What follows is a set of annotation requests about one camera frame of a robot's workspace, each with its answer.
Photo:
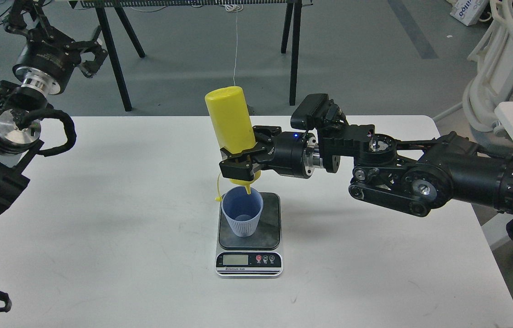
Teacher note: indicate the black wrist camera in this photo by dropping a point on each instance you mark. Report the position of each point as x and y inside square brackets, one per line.
[317, 111]

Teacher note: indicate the blue plastic cup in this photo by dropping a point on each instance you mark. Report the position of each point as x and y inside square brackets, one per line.
[242, 209]

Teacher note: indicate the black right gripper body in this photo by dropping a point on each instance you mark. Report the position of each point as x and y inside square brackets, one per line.
[286, 155]

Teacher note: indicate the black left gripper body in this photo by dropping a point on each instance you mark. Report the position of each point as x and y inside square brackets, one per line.
[58, 64]

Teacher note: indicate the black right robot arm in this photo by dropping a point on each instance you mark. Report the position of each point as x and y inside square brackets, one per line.
[413, 177]

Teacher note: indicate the white office chair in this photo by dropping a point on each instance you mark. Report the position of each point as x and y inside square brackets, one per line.
[474, 116]

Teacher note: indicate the yellow squeeze bottle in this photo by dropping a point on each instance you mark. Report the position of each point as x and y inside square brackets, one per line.
[230, 119]

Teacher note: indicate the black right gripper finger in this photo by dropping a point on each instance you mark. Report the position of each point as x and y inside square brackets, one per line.
[266, 135]
[245, 165]

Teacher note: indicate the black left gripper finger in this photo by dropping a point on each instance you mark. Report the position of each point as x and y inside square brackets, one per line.
[90, 53]
[16, 24]

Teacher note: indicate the white cardboard box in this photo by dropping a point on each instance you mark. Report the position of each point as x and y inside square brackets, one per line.
[468, 12]

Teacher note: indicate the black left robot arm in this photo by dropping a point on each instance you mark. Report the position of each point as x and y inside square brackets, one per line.
[29, 125]

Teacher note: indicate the digital kitchen scale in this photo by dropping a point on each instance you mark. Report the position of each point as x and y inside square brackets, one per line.
[256, 256]

